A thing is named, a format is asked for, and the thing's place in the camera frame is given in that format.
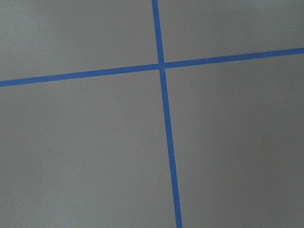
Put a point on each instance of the brown paper table mat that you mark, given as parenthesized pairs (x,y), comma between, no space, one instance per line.
(151,113)

